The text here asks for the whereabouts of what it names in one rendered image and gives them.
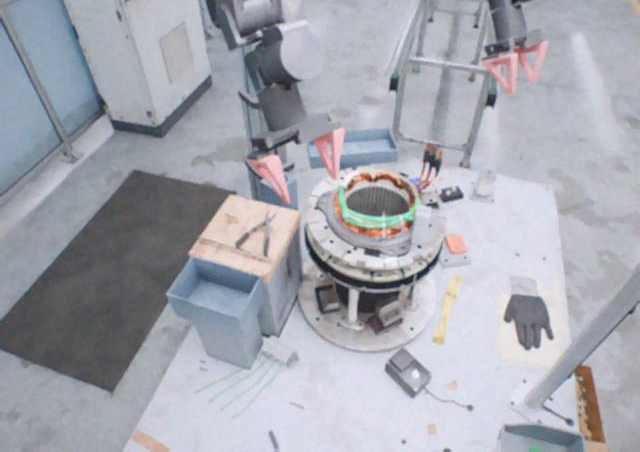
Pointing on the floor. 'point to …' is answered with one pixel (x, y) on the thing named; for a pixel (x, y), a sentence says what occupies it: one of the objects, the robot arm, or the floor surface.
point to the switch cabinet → (140, 44)
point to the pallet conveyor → (491, 92)
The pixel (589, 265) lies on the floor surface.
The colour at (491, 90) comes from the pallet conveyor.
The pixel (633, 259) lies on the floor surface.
